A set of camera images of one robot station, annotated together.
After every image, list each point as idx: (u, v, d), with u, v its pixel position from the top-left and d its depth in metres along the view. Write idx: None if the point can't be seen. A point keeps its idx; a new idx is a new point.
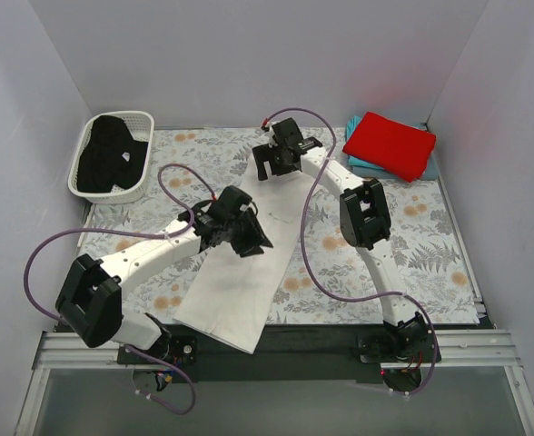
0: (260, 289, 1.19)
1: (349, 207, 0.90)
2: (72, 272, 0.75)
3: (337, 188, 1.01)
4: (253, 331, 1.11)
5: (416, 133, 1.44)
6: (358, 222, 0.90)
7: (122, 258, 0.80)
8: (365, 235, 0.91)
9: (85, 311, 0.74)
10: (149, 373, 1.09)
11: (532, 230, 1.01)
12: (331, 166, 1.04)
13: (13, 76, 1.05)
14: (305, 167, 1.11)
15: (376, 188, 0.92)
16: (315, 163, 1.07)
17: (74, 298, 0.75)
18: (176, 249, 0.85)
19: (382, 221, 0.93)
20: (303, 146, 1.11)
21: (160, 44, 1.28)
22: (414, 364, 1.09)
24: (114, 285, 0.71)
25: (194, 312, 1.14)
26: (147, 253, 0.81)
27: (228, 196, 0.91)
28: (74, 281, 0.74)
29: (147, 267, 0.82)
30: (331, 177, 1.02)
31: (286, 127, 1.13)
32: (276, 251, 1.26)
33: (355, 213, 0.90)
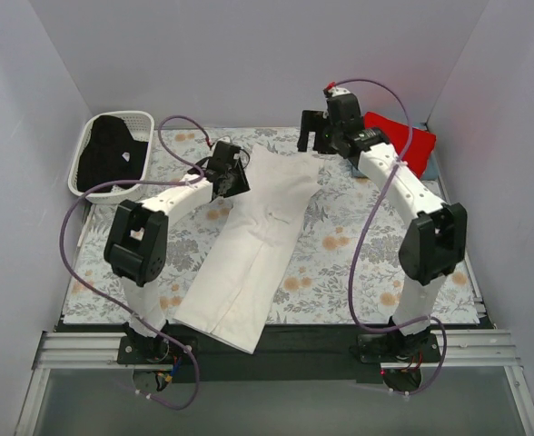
0: (260, 288, 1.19)
1: (421, 235, 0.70)
2: (116, 217, 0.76)
3: (405, 206, 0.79)
4: (253, 331, 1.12)
5: (418, 132, 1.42)
6: (427, 254, 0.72)
7: (158, 199, 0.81)
8: (430, 270, 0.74)
9: (135, 249, 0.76)
10: (149, 373, 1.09)
11: (533, 230, 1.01)
12: (400, 175, 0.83)
13: (14, 76, 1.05)
14: (364, 164, 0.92)
15: (457, 214, 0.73)
16: (380, 166, 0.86)
17: (122, 242, 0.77)
18: (198, 193, 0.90)
19: (454, 254, 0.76)
20: (364, 139, 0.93)
21: (160, 44, 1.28)
22: (414, 364, 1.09)
24: (161, 219, 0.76)
25: (194, 312, 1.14)
26: (178, 193, 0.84)
27: (222, 150, 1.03)
28: (122, 223, 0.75)
29: (178, 208, 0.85)
30: (400, 191, 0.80)
31: (349, 108, 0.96)
32: (276, 251, 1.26)
33: (427, 244, 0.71)
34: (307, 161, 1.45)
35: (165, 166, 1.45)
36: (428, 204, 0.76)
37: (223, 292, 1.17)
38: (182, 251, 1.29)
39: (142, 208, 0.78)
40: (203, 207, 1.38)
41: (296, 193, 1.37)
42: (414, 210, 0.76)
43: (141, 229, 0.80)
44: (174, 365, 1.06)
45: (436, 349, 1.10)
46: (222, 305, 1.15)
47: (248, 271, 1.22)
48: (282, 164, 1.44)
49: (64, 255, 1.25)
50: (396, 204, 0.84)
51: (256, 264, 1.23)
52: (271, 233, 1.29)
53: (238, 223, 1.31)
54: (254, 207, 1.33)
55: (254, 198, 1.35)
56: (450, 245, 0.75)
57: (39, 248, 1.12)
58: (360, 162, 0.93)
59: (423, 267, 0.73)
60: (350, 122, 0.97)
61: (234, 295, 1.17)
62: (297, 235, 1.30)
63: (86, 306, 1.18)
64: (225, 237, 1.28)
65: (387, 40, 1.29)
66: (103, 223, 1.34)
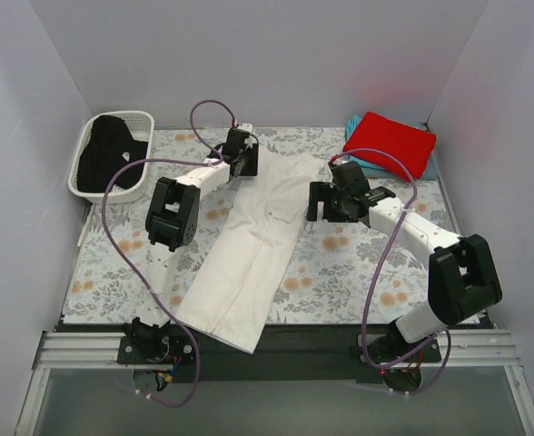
0: (261, 288, 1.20)
1: (445, 272, 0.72)
2: (156, 191, 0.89)
3: (420, 245, 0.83)
4: (252, 331, 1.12)
5: (416, 133, 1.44)
6: (455, 292, 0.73)
7: (188, 176, 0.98)
8: (465, 309, 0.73)
9: (173, 217, 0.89)
10: (149, 373, 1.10)
11: (533, 231, 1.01)
12: (410, 219, 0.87)
13: (14, 76, 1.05)
14: (375, 222, 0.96)
15: (479, 246, 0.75)
16: (390, 216, 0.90)
17: (160, 213, 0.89)
18: (218, 173, 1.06)
19: (489, 290, 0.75)
20: (372, 197, 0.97)
21: (160, 44, 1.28)
22: (414, 364, 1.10)
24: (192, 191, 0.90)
25: (194, 312, 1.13)
26: (203, 172, 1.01)
27: (233, 136, 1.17)
28: (161, 196, 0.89)
29: (205, 184, 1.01)
30: (414, 233, 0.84)
31: (351, 174, 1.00)
32: (277, 250, 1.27)
33: (452, 281, 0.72)
34: (307, 160, 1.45)
35: (165, 166, 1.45)
36: (443, 240, 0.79)
37: (224, 292, 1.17)
38: None
39: (177, 184, 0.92)
40: (204, 206, 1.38)
41: (296, 193, 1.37)
42: (430, 247, 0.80)
43: (173, 203, 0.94)
44: (174, 365, 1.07)
45: (436, 349, 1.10)
46: (222, 304, 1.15)
47: (247, 271, 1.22)
48: (281, 163, 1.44)
49: (64, 255, 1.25)
50: (412, 247, 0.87)
51: (256, 264, 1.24)
52: (271, 233, 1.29)
53: (238, 223, 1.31)
54: (253, 208, 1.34)
55: (256, 199, 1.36)
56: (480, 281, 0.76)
57: (39, 248, 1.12)
58: (370, 219, 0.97)
59: (456, 306, 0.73)
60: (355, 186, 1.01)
61: (234, 295, 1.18)
62: (296, 234, 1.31)
63: (86, 305, 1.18)
64: (224, 237, 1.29)
65: (387, 40, 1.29)
66: (103, 223, 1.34)
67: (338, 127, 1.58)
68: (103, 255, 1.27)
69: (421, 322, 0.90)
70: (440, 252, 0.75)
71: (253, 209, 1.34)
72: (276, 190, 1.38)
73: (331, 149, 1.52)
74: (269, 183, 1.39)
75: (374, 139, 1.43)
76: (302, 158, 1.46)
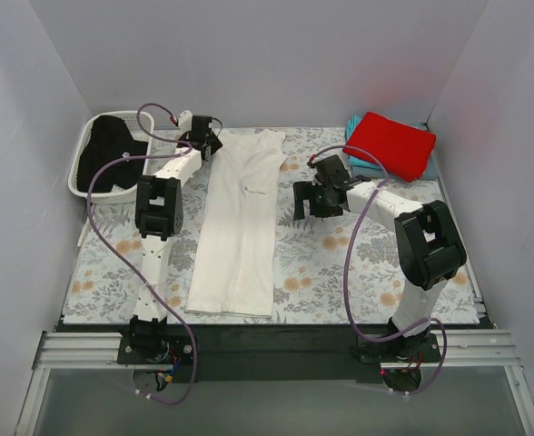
0: (259, 262, 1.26)
1: (409, 232, 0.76)
2: (140, 190, 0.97)
3: (390, 215, 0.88)
4: (264, 296, 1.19)
5: (417, 133, 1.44)
6: (420, 251, 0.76)
7: (165, 171, 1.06)
8: (433, 269, 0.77)
9: (160, 212, 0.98)
10: (149, 373, 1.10)
11: (532, 230, 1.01)
12: (381, 194, 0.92)
13: (14, 75, 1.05)
14: (352, 203, 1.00)
15: (439, 210, 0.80)
16: (364, 195, 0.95)
17: (148, 209, 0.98)
18: (191, 163, 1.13)
19: (454, 251, 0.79)
20: (350, 183, 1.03)
21: (161, 44, 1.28)
22: (414, 364, 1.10)
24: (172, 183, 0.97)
25: (205, 295, 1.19)
26: (178, 164, 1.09)
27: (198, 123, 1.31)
28: (146, 193, 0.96)
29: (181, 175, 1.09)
30: (385, 206, 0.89)
31: (332, 165, 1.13)
32: (261, 227, 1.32)
33: (417, 240, 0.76)
34: (269, 134, 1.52)
35: None
36: (409, 208, 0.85)
37: (225, 272, 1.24)
38: (182, 251, 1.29)
39: (157, 180, 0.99)
40: (203, 207, 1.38)
41: (267, 169, 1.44)
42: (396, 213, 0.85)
43: (157, 198, 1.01)
44: (174, 365, 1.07)
45: (436, 349, 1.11)
46: (228, 282, 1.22)
47: (241, 248, 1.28)
48: (246, 142, 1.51)
49: (64, 255, 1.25)
50: (384, 221, 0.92)
51: (247, 246, 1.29)
52: (254, 221, 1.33)
53: (226, 213, 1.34)
54: (229, 190, 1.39)
55: (226, 176, 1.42)
56: (445, 242, 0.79)
57: (39, 248, 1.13)
58: (349, 203, 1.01)
59: (424, 265, 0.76)
60: (334, 175, 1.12)
61: (237, 267, 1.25)
62: (276, 203, 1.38)
63: (86, 305, 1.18)
64: (217, 229, 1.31)
65: (388, 39, 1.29)
66: (103, 223, 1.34)
67: (338, 126, 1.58)
68: (103, 256, 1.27)
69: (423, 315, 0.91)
70: (404, 215, 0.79)
71: (229, 182, 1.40)
72: (247, 167, 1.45)
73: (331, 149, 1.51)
74: (238, 160, 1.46)
75: (373, 139, 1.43)
76: (263, 133, 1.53)
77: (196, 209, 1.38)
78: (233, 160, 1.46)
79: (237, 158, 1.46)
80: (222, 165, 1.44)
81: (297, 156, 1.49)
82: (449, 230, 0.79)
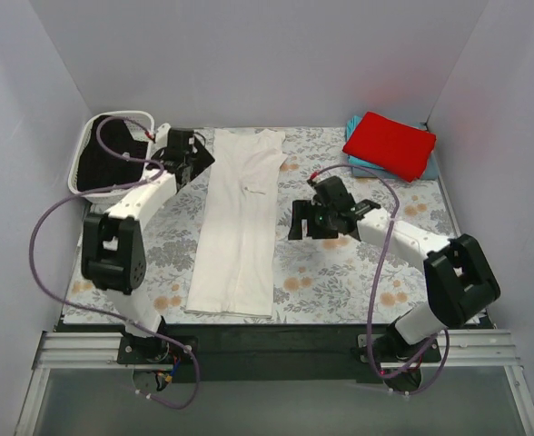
0: (259, 262, 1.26)
1: (441, 274, 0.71)
2: (85, 233, 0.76)
3: (412, 252, 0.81)
4: (264, 296, 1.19)
5: (416, 133, 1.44)
6: (454, 292, 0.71)
7: (124, 205, 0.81)
8: (467, 311, 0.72)
9: (113, 260, 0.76)
10: (149, 373, 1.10)
11: (533, 230, 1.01)
12: (398, 227, 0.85)
13: (14, 76, 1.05)
14: (365, 233, 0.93)
15: (469, 245, 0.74)
16: (378, 227, 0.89)
17: (97, 256, 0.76)
18: (161, 190, 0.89)
19: (487, 287, 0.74)
20: (358, 210, 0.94)
21: (161, 44, 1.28)
22: (414, 364, 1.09)
24: (129, 224, 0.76)
25: (205, 295, 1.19)
26: (143, 194, 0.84)
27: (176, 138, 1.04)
28: (94, 237, 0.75)
29: (147, 209, 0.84)
30: (406, 242, 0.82)
31: (335, 190, 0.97)
32: (260, 227, 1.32)
33: (449, 282, 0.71)
34: (269, 134, 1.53)
35: None
36: (433, 244, 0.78)
37: (225, 272, 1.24)
38: (182, 251, 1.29)
39: (109, 217, 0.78)
40: (203, 207, 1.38)
41: (267, 169, 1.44)
42: (422, 252, 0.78)
43: (112, 239, 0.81)
44: (174, 365, 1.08)
45: (436, 349, 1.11)
46: (228, 281, 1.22)
47: (241, 249, 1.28)
48: (246, 142, 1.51)
49: (64, 255, 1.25)
50: (405, 256, 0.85)
51: (247, 246, 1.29)
52: (254, 221, 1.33)
53: (226, 213, 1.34)
54: (229, 190, 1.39)
55: (225, 177, 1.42)
56: (476, 279, 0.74)
57: (39, 248, 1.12)
58: (361, 232, 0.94)
59: (458, 308, 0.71)
60: (341, 201, 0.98)
61: (237, 267, 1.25)
62: (275, 203, 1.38)
63: (86, 305, 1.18)
64: (216, 230, 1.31)
65: (388, 39, 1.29)
66: None
67: (338, 126, 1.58)
68: None
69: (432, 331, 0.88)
70: (433, 256, 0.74)
71: (229, 182, 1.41)
72: (248, 167, 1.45)
73: (331, 149, 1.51)
74: (238, 161, 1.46)
75: (374, 139, 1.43)
76: (263, 133, 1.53)
77: (196, 209, 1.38)
78: (232, 160, 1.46)
79: (236, 158, 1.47)
80: (224, 169, 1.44)
81: (297, 157, 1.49)
82: (479, 266, 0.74)
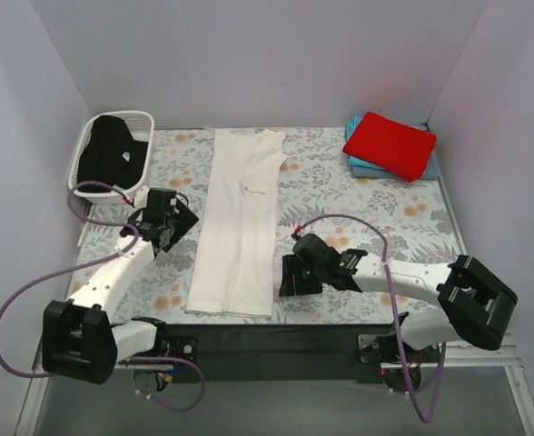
0: (259, 262, 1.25)
1: (459, 304, 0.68)
2: (45, 327, 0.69)
3: (419, 289, 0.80)
4: (264, 296, 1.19)
5: (416, 133, 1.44)
6: (479, 317, 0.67)
7: (92, 289, 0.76)
8: (499, 328, 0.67)
9: (78, 353, 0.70)
10: (149, 373, 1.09)
11: (533, 231, 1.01)
12: (395, 268, 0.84)
13: (14, 76, 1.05)
14: (363, 284, 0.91)
15: (470, 264, 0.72)
16: (375, 274, 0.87)
17: (60, 350, 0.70)
18: (134, 261, 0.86)
19: (506, 297, 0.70)
20: (348, 263, 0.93)
21: (161, 44, 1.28)
22: (414, 363, 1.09)
24: (95, 317, 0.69)
25: (205, 295, 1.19)
26: (111, 276, 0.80)
27: (157, 199, 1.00)
28: (56, 331, 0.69)
29: (117, 290, 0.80)
30: (409, 281, 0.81)
31: (319, 247, 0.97)
32: (259, 227, 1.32)
33: (470, 309, 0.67)
34: (269, 134, 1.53)
35: (165, 166, 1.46)
36: (437, 276, 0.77)
37: (225, 272, 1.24)
38: (182, 251, 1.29)
39: (74, 306, 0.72)
40: (203, 207, 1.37)
41: (267, 170, 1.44)
42: (432, 288, 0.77)
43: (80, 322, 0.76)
44: (174, 365, 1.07)
45: (436, 349, 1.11)
46: (228, 282, 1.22)
47: (241, 249, 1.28)
48: (247, 142, 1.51)
49: (64, 255, 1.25)
50: (408, 292, 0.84)
51: (247, 247, 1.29)
52: (254, 222, 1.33)
53: (226, 214, 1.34)
54: (229, 190, 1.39)
55: (225, 177, 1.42)
56: (492, 293, 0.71)
57: (39, 248, 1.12)
58: (361, 285, 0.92)
59: (488, 330, 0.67)
60: (327, 257, 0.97)
61: (237, 267, 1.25)
62: (276, 203, 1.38)
63: None
64: (217, 230, 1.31)
65: (388, 39, 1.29)
66: (103, 223, 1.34)
67: (338, 126, 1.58)
68: (103, 256, 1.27)
69: (437, 340, 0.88)
70: (445, 291, 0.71)
71: (229, 182, 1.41)
72: (248, 168, 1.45)
73: (331, 149, 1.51)
74: (238, 161, 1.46)
75: (374, 139, 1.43)
76: (263, 134, 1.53)
77: (196, 209, 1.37)
78: (232, 160, 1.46)
79: (236, 158, 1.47)
80: (224, 169, 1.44)
81: (297, 157, 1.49)
82: (489, 280, 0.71)
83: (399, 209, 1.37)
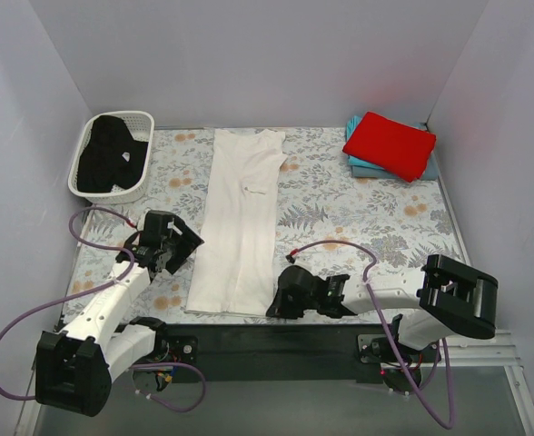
0: (259, 262, 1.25)
1: (447, 307, 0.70)
2: (40, 360, 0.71)
3: (401, 299, 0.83)
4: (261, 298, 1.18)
5: (416, 133, 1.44)
6: (466, 312, 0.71)
7: (87, 320, 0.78)
8: (486, 317, 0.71)
9: (72, 385, 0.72)
10: (149, 373, 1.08)
11: (532, 231, 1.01)
12: (376, 285, 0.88)
13: (14, 75, 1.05)
14: (354, 307, 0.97)
15: (443, 263, 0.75)
16: (360, 295, 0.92)
17: (54, 381, 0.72)
18: (130, 289, 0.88)
19: (483, 283, 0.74)
20: (335, 292, 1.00)
21: (161, 44, 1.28)
22: (414, 364, 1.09)
24: (89, 348, 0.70)
25: (204, 295, 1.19)
26: (105, 306, 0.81)
27: (153, 223, 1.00)
28: (51, 361, 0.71)
29: (112, 318, 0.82)
30: (389, 292, 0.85)
31: (305, 281, 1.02)
32: (260, 227, 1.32)
33: (457, 307, 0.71)
34: (269, 134, 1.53)
35: (165, 166, 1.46)
36: (415, 283, 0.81)
37: (225, 272, 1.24)
38: None
39: (68, 339, 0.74)
40: (203, 207, 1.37)
41: (267, 169, 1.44)
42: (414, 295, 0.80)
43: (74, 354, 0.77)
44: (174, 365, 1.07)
45: (436, 349, 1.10)
46: (227, 282, 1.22)
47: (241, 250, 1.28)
48: (246, 142, 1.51)
49: (64, 255, 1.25)
50: (392, 307, 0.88)
51: (247, 248, 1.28)
52: (254, 222, 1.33)
53: (227, 214, 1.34)
54: (230, 190, 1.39)
55: (225, 177, 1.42)
56: (470, 282, 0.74)
57: (39, 248, 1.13)
58: (353, 308, 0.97)
59: (479, 322, 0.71)
60: (315, 289, 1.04)
61: (237, 268, 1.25)
62: (275, 203, 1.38)
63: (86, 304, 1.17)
64: (219, 232, 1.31)
65: (388, 38, 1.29)
66: (103, 223, 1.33)
67: (338, 127, 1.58)
68: (104, 255, 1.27)
69: (436, 339, 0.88)
70: (425, 297, 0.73)
71: (229, 182, 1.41)
72: (248, 168, 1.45)
73: (331, 148, 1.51)
74: (238, 161, 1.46)
75: (374, 139, 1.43)
76: (263, 134, 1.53)
77: (196, 209, 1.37)
78: (232, 160, 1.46)
79: (236, 159, 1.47)
80: (224, 170, 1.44)
81: (297, 157, 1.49)
82: (463, 272, 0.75)
83: (399, 209, 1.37)
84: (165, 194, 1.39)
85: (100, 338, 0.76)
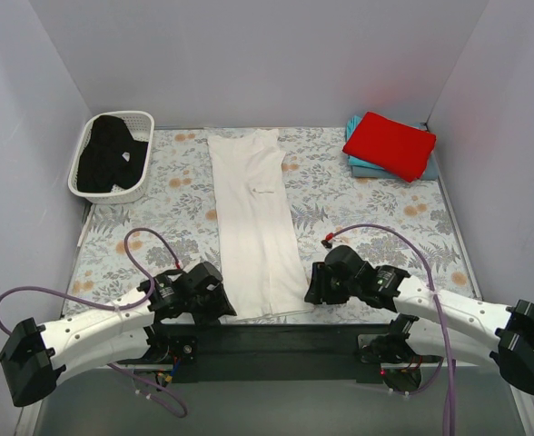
0: (260, 263, 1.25)
1: (522, 356, 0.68)
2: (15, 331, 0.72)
3: (470, 328, 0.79)
4: (260, 298, 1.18)
5: (416, 133, 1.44)
6: None
7: (64, 330, 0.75)
8: None
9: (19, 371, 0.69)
10: (149, 373, 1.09)
11: (532, 231, 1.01)
12: (444, 302, 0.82)
13: (14, 77, 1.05)
14: (404, 309, 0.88)
15: (531, 312, 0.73)
16: (420, 302, 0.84)
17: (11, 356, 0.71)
18: (125, 322, 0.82)
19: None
20: (385, 282, 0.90)
21: (161, 44, 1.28)
22: (414, 363, 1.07)
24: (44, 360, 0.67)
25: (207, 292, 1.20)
26: (90, 327, 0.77)
27: (196, 274, 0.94)
28: (17, 342, 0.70)
29: (90, 339, 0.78)
30: (460, 318, 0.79)
31: (354, 262, 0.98)
32: (264, 228, 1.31)
33: (531, 360, 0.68)
34: (268, 135, 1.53)
35: (165, 166, 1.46)
36: (495, 321, 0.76)
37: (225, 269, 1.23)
38: (182, 251, 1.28)
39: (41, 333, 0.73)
40: (203, 207, 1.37)
41: (267, 169, 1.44)
42: (489, 331, 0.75)
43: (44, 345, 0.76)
44: (174, 365, 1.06)
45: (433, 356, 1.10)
46: (261, 285, 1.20)
47: (241, 250, 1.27)
48: (246, 143, 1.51)
49: (64, 255, 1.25)
50: (457, 328, 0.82)
51: (248, 249, 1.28)
52: (255, 222, 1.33)
53: (229, 214, 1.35)
54: (233, 190, 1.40)
55: (226, 176, 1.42)
56: None
57: (39, 248, 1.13)
58: (400, 307, 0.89)
59: None
60: (361, 272, 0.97)
61: (266, 270, 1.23)
62: (278, 203, 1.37)
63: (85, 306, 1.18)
64: (220, 232, 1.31)
65: (387, 39, 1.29)
66: (103, 224, 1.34)
67: (338, 126, 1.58)
68: (104, 256, 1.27)
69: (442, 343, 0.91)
70: (504, 338, 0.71)
71: (231, 183, 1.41)
72: (249, 168, 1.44)
73: (331, 149, 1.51)
74: (239, 163, 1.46)
75: (374, 139, 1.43)
76: (263, 134, 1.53)
77: (196, 209, 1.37)
78: (232, 160, 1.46)
79: (236, 159, 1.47)
80: (224, 170, 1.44)
81: (297, 157, 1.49)
82: None
83: (399, 209, 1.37)
84: (165, 194, 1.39)
85: (58, 355, 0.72)
